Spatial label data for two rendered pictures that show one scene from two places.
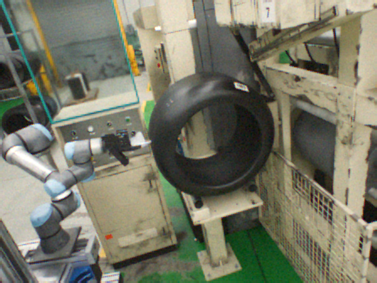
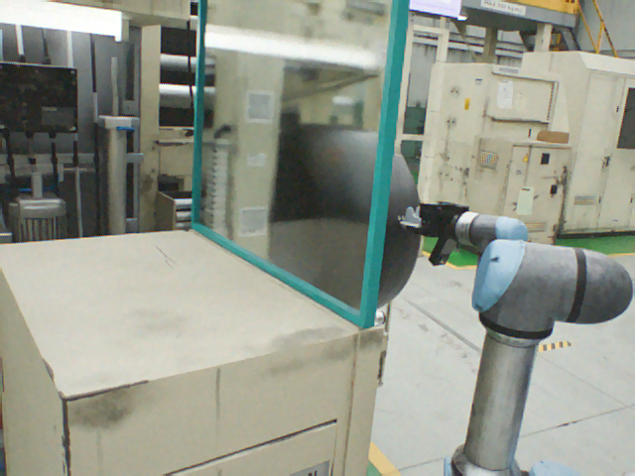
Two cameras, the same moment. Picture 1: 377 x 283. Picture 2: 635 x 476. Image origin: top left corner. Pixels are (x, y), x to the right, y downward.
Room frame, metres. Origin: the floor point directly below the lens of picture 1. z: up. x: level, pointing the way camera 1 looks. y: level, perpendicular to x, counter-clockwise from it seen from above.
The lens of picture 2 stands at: (2.05, 1.36, 1.56)
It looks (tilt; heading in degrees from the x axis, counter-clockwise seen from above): 14 degrees down; 242
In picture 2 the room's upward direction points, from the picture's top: 5 degrees clockwise
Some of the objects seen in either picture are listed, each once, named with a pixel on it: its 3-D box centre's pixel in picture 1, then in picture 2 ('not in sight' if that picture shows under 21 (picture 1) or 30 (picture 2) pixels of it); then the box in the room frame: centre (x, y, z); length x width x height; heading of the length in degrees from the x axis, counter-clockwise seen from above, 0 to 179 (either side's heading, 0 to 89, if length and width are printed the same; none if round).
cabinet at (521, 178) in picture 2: not in sight; (515, 197); (-2.63, -3.02, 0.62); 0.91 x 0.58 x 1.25; 179
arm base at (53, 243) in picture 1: (52, 236); not in sight; (1.24, 0.83, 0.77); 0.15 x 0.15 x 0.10
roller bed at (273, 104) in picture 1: (259, 122); (192, 238); (1.56, -0.45, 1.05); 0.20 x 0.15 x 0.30; 8
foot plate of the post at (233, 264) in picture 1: (218, 258); not in sight; (1.54, -0.05, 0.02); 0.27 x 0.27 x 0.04; 8
